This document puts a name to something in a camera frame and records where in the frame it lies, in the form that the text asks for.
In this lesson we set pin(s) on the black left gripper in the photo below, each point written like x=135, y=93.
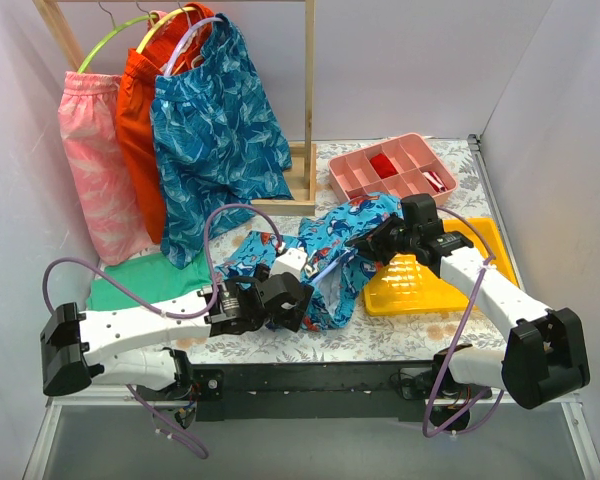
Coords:
x=290, y=304

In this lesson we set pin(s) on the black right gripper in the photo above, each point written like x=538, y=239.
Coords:
x=380, y=236

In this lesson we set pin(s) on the blue shark print shorts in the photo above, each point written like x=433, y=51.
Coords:
x=339, y=273

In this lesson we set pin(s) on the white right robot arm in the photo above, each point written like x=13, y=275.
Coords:
x=545, y=356

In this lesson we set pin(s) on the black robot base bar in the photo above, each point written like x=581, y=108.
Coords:
x=335, y=390

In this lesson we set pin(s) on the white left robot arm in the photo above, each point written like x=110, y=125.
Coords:
x=130, y=346

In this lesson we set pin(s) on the teal leaf print shorts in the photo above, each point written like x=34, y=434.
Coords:
x=218, y=145

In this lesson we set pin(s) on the pink patterned shorts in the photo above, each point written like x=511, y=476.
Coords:
x=86, y=116

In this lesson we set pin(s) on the orange shorts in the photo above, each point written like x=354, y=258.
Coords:
x=133, y=125

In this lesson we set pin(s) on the translucent white hanger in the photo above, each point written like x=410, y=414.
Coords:
x=185, y=40

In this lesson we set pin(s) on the yellow hanger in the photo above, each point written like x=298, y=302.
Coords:
x=161, y=23

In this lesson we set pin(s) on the yellow plastic tray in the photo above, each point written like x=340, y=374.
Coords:
x=406, y=287

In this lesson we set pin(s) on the red rolled cloth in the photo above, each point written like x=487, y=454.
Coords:
x=383, y=166

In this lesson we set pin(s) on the pink divided organizer box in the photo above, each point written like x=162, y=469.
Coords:
x=351, y=175

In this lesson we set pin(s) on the red white striped cloth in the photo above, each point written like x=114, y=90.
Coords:
x=435, y=181

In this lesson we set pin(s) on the floral table mat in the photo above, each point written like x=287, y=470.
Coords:
x=365, y=337

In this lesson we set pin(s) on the wooden clothes rack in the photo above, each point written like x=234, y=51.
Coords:
x=301, y=178

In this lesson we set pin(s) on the green folded cloth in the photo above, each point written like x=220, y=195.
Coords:
x=151, y=277

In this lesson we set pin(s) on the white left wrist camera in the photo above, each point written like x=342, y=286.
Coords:
x=292, y=261

